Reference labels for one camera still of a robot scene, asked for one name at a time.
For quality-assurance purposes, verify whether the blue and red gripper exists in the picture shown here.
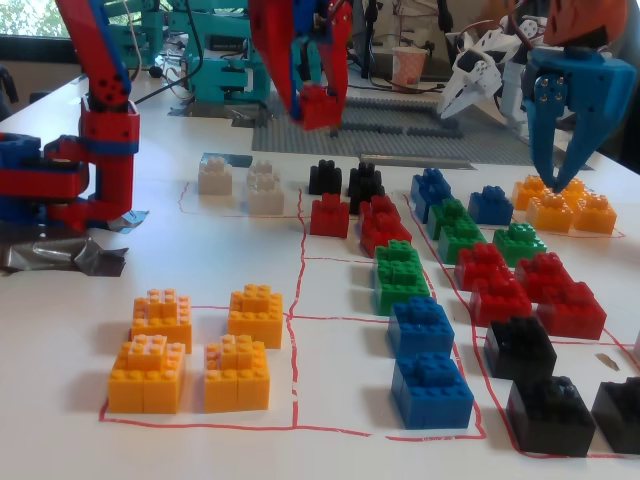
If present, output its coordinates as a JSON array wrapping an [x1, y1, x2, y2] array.
[[248, 0, 353, 124]]

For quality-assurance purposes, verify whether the all blue gripper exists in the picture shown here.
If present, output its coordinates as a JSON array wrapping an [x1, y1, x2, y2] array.
[[521, 46, 638, 194]]

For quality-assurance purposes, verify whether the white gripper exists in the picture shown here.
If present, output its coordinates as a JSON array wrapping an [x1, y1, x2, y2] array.
[[438, 28, 504, 121]]

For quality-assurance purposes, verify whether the red lego block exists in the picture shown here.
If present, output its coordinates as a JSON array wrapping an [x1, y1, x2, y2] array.
[[358, 208, 414, 260], [513, 251, 572, 304], [298, 83, 345, 133], [535, 281, 608, 342], [468, 276, 534, 327], [309, 193, 350, 239], [453, 243, 514, 292], [369, 194, 403, 221]]

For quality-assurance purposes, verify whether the blue lego block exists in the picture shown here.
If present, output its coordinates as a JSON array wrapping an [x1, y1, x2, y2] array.
[[411, 185, 455, 225], [390, 351, 476, 431], [410, 167, 453, 201], [467, 185, 515, 226], [386, 296, 456, 361]]

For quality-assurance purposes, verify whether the green lego block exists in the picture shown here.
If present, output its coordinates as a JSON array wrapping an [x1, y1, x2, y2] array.
[[371, 259, 432, 317], [492, 222, 548, 270], [426, 198, 472, 240], [374, 239, 420, 281], [437, 219, 490, 266]]

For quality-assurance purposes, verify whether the black lego block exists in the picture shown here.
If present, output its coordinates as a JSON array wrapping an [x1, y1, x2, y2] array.
[[348, 174, 387, 215], [307, 159, 344, 197], [505, 375, 598, 458], [349, 161, 382, 191], [590, 376, 640, 457], [483, 315, 559, 381]]

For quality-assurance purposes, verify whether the white lego block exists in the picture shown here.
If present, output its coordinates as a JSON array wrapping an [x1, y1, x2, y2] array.
[[197, 156, 236, 202], [247, 184, 286, 217], [248, 159, 281, 194]]

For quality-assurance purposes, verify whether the dark grey lego brick row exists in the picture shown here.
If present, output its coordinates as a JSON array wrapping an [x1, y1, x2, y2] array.
[[344, 96, 439, 108], [406, 126, 466, 140], [339, 123, 406, 137]]

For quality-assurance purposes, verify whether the dotted paper cup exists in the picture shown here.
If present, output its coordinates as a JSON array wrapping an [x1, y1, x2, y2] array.
[[391, 45, 430, 87]]

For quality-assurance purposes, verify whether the grey lego baseplate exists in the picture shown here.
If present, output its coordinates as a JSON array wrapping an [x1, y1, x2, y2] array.
[[251, 92, 597, 172]]

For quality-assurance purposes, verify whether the long grey duct tape strip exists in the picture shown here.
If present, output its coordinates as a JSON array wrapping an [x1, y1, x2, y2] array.
[[358, 153, 472, 172]]

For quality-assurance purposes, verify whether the crumpled silver duct tape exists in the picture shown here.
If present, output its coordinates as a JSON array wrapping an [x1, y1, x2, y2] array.
[[0, 208, 150, 277]]

